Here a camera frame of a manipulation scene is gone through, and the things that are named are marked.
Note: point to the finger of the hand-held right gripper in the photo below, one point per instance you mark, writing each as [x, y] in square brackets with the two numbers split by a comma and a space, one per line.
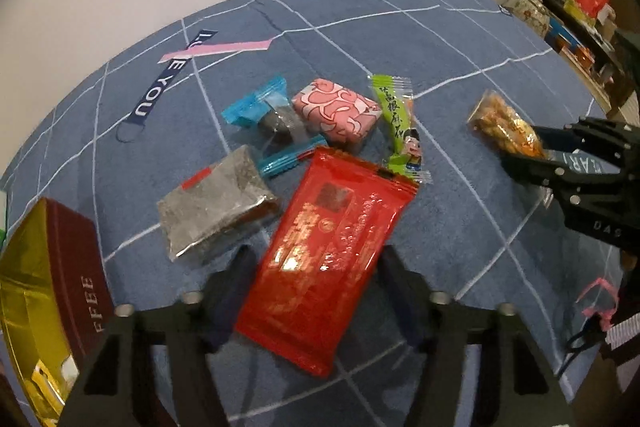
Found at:
[555, 138]
[535, 174]

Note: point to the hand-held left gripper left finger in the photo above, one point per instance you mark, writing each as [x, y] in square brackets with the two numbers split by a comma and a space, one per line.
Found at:
[227, 307]

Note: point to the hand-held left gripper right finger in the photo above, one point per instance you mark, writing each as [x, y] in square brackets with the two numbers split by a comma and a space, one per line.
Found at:
[405, 307]

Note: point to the clear bag of fried snacks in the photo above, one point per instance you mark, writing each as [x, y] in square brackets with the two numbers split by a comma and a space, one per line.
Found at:
[500, 119]

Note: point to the red foil packet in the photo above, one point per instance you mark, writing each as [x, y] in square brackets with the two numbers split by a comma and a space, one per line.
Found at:
[325, 247]

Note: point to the maroon tin box gold inside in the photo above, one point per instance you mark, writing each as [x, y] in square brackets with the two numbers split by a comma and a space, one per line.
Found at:
[75, 257]

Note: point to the pink patterned snack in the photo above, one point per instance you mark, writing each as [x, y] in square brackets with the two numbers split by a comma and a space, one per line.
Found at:
[335, 112]

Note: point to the pink ribbon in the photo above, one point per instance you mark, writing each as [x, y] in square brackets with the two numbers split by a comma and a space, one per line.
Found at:
[607, 319]

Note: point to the grey wrapped brownie snack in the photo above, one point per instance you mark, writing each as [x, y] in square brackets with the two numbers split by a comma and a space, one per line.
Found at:
[215, 202]

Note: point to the grey striped cloth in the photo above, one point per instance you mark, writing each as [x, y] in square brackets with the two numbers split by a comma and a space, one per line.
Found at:
[625, 332]

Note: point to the green candy packet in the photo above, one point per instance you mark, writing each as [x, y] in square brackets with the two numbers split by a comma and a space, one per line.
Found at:
[400, 122]

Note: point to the blue wrapped dark candy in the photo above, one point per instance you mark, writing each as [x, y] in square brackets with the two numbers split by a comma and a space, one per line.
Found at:
[280, 119]

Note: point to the pink tape strip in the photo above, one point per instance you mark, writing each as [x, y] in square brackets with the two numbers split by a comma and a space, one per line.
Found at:
[240, 46]

